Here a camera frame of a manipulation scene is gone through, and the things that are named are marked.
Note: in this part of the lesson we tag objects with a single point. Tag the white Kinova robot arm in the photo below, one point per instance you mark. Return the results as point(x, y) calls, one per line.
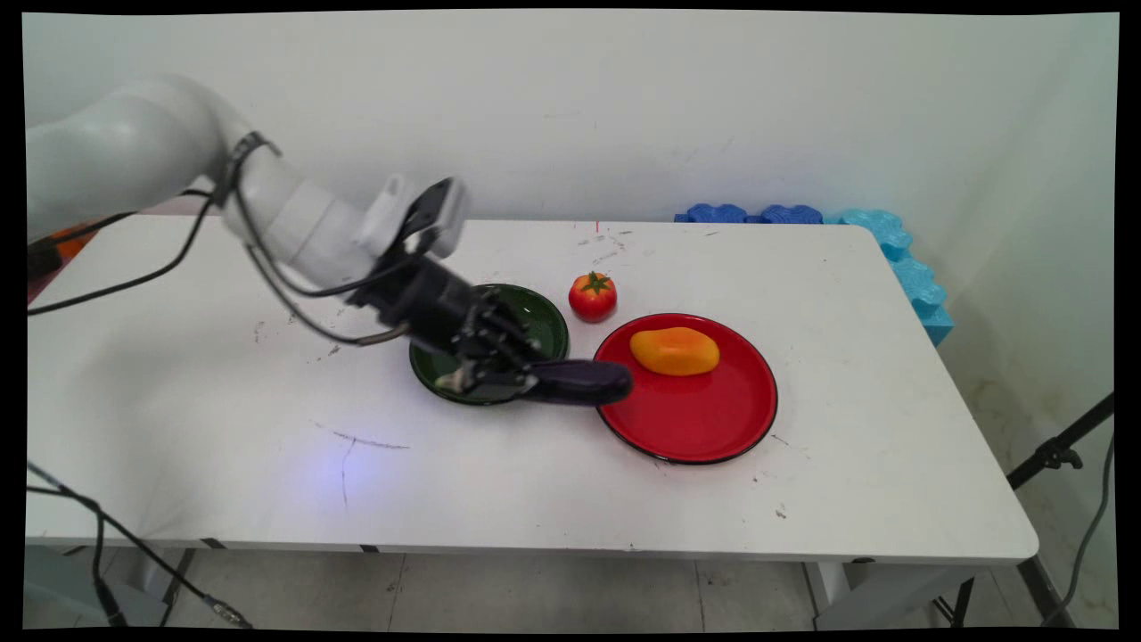
point(151, 152)

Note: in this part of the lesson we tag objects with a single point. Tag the black tripod stand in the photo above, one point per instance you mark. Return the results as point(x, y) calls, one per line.
point(1056, 453)

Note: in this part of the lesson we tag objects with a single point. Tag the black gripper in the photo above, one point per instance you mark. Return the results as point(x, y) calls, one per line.
point(437, 308)

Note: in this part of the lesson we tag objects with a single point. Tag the red plate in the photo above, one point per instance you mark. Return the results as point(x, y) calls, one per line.
point(704, 410)

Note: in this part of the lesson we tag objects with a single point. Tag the purple eggplant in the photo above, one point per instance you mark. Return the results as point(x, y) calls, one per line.
point(588, 382)

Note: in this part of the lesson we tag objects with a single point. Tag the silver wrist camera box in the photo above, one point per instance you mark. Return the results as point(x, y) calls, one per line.
point(419, 214)

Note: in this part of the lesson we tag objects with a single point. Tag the yellow orange mango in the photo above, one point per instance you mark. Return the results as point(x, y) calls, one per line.
point(674, 350)

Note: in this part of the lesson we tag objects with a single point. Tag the dark green plate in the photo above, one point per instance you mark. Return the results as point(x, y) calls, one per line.
point(544, 325)

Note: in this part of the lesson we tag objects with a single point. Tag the orange object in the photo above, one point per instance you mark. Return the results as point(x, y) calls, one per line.
point(76, 236)

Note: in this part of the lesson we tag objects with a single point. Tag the red tomato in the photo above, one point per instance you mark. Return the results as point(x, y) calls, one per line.
point(593, 299)

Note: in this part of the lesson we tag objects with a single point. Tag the black table leg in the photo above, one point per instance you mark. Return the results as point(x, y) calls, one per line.
point(1038, 588)

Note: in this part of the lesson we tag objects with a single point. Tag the dark blue foam mat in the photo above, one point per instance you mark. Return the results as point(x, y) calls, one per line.
point(749, 214)

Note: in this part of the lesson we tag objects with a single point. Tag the light blue foam mat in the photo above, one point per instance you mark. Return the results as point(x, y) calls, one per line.
point(914, 276)

